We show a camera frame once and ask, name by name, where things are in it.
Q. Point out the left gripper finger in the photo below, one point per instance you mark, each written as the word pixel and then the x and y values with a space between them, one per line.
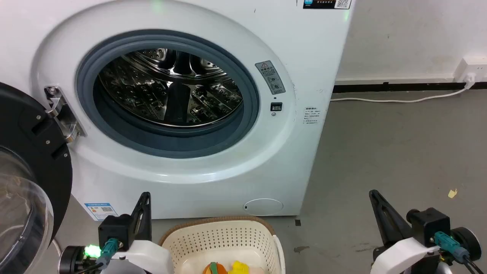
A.
pixel 137 213
pixel 147 217

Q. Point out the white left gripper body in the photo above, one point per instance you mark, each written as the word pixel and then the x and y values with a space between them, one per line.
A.
pixel 148 255

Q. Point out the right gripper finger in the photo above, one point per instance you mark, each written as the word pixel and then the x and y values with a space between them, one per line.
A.
pixel 388 220

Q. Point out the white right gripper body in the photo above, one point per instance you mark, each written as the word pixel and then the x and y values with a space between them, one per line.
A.
pixel 403 255

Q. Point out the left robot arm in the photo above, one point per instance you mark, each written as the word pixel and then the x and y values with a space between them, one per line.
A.
pixel 72 260

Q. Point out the white front-load washing machine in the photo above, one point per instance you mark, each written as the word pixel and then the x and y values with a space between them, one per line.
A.
pixel 312 57

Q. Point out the blue white label sticker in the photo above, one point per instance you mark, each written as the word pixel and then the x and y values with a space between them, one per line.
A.
pixel 101 210

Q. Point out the orange green toy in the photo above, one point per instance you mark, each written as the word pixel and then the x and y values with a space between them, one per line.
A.
pixel 213 268

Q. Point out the yellow paper scrap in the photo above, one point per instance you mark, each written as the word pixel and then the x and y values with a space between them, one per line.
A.
pixel 452 193

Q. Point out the cream perforated laundry basket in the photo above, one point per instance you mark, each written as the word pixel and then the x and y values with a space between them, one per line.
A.
pixel 220 239

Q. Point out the grey rubber door gasket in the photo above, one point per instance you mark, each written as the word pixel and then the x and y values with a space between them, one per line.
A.
pixel 114 129

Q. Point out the yellow toy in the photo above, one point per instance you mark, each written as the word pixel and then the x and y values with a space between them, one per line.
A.
pixel 239 267

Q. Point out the black round washer door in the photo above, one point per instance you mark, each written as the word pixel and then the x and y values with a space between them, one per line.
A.
pixel 34 160

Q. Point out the oval filter cover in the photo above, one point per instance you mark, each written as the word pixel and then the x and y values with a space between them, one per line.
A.
pixel 263 206

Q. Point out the chrome door hinge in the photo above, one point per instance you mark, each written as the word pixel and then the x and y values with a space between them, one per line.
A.
pixel 62 114

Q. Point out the steel washer drum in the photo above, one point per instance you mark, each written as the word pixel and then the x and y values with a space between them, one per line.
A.
pixel 171 87

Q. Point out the black baseboard strip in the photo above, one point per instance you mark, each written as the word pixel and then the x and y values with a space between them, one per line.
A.
pixel 411 87

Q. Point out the grey warning sticker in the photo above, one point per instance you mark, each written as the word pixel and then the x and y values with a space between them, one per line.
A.
pixel 270 77

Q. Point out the black QR label sticker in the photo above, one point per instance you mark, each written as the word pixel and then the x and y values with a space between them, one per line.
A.
pixel 323 3

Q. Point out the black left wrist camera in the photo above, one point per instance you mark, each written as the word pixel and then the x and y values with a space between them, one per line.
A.
pixel 114 228

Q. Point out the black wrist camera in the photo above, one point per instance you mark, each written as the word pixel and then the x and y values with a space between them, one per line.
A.
pixel 114 228
pixel 430 224

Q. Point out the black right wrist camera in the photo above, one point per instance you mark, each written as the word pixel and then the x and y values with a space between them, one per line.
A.
pixel 430 224

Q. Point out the white wall socket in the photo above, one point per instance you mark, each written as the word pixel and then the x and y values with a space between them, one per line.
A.
pixel 473 67

